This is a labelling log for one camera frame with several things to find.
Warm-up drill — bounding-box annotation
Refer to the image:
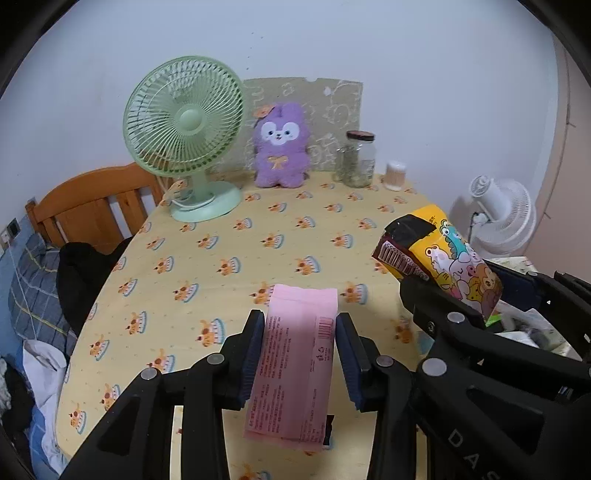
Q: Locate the pink tissue packet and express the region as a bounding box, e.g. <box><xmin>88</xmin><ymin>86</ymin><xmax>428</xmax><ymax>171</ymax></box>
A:
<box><xmin>245</xmin><ymin>284</ymin><xmax>339</xmax><ymax>451</ymax></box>

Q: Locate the cartoon snack packet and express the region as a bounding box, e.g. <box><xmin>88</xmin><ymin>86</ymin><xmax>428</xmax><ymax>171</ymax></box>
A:
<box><xmin>373</xmin><ymin>204</ymin><xmax>503</xmax><ymax>319</ymax></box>

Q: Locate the yellow cartoon tablecloth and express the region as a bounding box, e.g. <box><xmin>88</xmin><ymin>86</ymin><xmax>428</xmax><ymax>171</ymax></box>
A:
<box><xmin>56</xmin><ymin>172</ymin><xmax>429</xmax><ymax>458</ymax></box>

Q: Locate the yellow cartoon storage bag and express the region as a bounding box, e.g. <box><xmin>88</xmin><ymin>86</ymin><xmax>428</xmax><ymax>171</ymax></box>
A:
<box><xmin>487</xmin><ymin>257</ymin><xmax>590</xmax><ymax>363</ymax></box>

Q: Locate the cotton swab container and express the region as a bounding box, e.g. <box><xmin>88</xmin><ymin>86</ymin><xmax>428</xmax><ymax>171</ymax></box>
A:
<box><xmin>383</xmin><ymin>161</ymin><xmax>407</xmax><ymax>191</ymax></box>

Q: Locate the black clothing on bed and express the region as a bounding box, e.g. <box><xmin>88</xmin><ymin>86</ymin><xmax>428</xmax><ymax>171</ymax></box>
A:
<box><xmin>56</xmin><ymin>238</ymin><xmax>132</xmax><ymax>336</ymax></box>

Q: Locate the white floor fan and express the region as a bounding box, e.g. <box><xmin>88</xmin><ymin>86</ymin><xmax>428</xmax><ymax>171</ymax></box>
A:
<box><xmin>449</xmin><ymin>175</ymin><xmax>537</xmax><ymax>259</ymax></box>

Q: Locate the glass jar with lid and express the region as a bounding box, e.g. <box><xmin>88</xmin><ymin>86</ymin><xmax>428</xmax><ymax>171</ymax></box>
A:
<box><xmin>334</xmin><ymin>130</ymin><xmax>377</xmax><ymax>188</ymax></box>

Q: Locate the purple plush toy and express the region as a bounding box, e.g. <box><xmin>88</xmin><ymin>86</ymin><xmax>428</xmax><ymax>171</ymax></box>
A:
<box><xmin>252</xmin><ymin>102</ymin><xmax>311</xmax><ymax>189</ymax></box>

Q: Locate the white clothing pile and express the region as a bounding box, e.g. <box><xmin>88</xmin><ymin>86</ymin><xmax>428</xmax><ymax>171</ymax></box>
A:
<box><xmin>1</xmin><ymin>352</ymin><xmax>60</xmax><ymax>479</ymax></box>

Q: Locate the blue plaid bedding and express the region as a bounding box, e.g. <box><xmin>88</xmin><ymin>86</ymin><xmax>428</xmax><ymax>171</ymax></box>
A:
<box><xmin>7</xmin><ymin>233</ymin><xmax>77</xmax><ymax>357</ymax></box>

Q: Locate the green desk fan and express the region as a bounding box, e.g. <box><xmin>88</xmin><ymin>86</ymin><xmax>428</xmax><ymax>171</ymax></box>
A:
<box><xmin>122</xmin><ymin>56</ymin><xmax>245</xmax><ymax>223</ymax></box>

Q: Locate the beige patterned board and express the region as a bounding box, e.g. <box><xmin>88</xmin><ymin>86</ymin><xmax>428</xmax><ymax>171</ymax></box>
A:
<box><xmin>211</xmin><ymin>77</ymin><xmax>363</xmax><ymax>173</ymax></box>

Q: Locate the wall socket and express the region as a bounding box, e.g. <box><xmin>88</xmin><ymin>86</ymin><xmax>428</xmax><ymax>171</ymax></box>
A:
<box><xmin>6</xmin><ymin>218</ymin><xmax>21</xmax><ymax>240</ymax></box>

